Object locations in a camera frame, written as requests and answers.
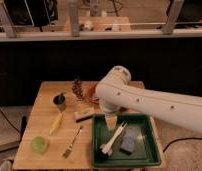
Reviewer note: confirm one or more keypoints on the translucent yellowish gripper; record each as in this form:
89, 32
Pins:
111, 121

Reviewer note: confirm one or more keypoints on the black and white eraser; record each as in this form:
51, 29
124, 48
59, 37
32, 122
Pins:
84, 114

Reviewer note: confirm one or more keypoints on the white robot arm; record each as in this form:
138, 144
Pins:
114, 91

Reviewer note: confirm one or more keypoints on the green plastic cup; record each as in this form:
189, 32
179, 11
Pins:
39, 144

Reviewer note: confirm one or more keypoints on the blue grey sponge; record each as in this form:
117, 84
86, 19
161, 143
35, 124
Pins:
128, 142

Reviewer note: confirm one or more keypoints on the white plastic fork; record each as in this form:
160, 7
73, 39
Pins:
105, 148

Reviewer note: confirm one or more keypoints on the green plastic tray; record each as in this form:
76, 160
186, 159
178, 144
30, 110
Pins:
136, 146

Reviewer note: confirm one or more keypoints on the orange plate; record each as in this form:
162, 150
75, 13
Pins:
92, 95

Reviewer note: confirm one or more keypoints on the brown pine cone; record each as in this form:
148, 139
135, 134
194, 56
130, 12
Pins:
77, 89

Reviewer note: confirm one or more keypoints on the metal fork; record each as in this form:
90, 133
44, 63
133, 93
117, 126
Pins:
70, 147

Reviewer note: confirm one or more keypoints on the wooden board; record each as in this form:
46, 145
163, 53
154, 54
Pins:
39, 123

